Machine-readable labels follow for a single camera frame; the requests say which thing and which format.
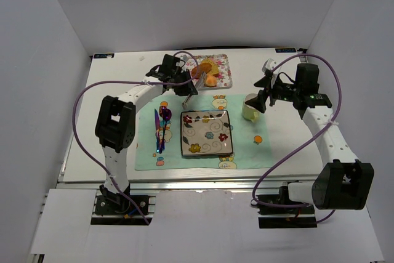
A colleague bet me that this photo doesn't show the metal tongs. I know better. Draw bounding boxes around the metal tongs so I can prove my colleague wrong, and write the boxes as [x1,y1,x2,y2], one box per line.
[181,54,209,110]

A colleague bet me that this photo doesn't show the round orange bread roll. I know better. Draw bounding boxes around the round orange bread roll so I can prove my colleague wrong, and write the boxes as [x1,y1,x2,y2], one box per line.
[204,74,217,87]

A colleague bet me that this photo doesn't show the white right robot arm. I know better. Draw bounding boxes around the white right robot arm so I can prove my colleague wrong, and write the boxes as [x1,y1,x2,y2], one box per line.
[246,59,374,210]

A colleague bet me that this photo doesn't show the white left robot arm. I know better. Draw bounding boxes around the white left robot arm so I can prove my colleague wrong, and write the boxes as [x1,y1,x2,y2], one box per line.
[95,54,198,202]

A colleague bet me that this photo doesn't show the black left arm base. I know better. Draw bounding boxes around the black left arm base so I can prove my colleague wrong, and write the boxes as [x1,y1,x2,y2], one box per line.
[90,190,156,226]

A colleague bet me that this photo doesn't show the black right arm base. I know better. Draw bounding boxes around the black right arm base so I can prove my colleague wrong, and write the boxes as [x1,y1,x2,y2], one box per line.
[256,186,317,229]

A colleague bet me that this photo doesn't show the yellow bread slice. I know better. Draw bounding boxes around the yellow bread slice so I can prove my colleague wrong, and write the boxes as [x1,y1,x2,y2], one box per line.
[201,58,220,77]

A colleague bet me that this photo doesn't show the pale yellow mug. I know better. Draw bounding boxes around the pale yellow mug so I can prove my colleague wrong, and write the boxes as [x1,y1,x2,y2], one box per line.
[242,93,259,123]

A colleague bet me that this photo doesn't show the brown round pastry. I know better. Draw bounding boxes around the brown round pastry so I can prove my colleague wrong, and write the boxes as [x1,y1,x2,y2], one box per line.
[191,62,212,79]

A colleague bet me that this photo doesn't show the iridescent purple spoon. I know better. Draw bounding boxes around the iridescent purple spoon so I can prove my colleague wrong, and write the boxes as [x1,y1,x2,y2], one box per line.
[159,106,172,153]

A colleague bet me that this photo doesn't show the black label sticker right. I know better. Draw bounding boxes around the black label sticker right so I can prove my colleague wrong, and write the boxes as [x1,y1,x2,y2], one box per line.
[275,47,297,54]

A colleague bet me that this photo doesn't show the black label sticker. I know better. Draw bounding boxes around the black label sticker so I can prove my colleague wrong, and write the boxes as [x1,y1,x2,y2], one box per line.
[93,53,115,59]
[275,47,297,54]

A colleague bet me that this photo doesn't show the floral rectangular tray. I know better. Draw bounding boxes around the floral rectangular tray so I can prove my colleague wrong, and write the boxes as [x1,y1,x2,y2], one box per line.
[195,54,233,89]

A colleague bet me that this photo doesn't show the light green cartoon placemat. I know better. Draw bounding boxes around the light green cartoon placemat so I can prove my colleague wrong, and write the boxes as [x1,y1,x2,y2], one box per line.
[135,94,273,171]

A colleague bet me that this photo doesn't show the square floral plate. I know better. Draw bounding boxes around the square floral plate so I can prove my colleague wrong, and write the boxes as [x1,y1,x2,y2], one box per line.
[180,110,233,158]

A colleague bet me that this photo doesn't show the iridescent purple knife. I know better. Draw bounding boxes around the iridescent purple knife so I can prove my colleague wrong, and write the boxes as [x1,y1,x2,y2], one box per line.
[154,109,161,153]

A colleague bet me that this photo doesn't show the black label sticker left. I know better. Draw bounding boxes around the black label sticker left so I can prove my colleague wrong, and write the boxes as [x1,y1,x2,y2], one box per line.
[93,53,115,59]

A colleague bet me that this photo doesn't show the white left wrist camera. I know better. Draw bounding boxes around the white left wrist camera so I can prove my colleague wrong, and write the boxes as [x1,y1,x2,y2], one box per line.
[178,55,188,68]

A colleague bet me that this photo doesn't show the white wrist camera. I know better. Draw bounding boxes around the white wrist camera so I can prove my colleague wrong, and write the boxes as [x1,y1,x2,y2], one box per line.
[178,55,188,68]
[262,58,276,73]

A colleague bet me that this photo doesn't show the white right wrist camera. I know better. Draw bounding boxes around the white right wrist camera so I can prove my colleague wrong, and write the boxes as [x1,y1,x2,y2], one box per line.
[262,58,276,73]

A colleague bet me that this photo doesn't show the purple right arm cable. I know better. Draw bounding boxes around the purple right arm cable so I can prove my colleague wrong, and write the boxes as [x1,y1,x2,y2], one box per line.
[250,53,342,224]

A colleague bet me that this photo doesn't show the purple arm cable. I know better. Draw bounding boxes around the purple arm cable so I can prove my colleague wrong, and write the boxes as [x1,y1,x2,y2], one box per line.
[250,53,342,224]
[72,50,199,225]

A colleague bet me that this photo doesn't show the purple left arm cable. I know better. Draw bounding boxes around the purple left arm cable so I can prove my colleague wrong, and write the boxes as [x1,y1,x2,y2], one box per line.
[72,50,199,225]

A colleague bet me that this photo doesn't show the aluminium table frame rail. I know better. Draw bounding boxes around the aluminium table frame rail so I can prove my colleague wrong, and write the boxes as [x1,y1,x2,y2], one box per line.
[39,174,321,214]

